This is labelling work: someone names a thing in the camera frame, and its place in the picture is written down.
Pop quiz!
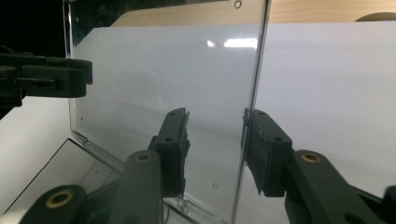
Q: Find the white table board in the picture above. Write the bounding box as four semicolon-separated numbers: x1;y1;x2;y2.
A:
0;21;396;224

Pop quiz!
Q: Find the clear plastic compartment box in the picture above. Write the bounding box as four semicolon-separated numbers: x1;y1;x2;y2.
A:
3;0;273;224

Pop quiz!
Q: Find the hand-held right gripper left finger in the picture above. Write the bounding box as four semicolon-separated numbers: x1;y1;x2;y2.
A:
148;107;191;199

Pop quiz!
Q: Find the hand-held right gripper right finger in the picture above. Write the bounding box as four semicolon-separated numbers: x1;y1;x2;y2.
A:
242;107;294;198

